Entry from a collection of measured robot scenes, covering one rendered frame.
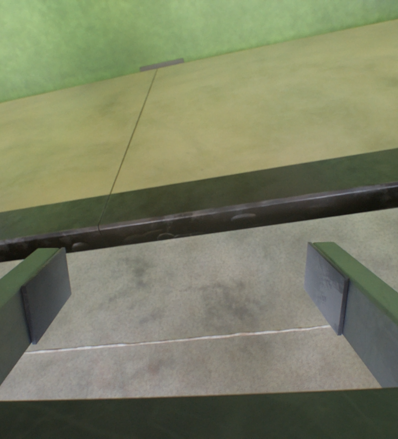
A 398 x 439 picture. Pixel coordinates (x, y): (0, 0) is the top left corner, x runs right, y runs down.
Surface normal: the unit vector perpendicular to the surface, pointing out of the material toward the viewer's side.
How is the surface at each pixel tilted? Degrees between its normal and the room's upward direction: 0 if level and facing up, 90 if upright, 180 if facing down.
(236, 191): 90
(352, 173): 90
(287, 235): 80
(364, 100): 90
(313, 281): 88
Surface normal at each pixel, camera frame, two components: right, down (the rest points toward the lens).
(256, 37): -0.01, 0.65
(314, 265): -1.00, 0.02
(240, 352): -0.19, -0.62
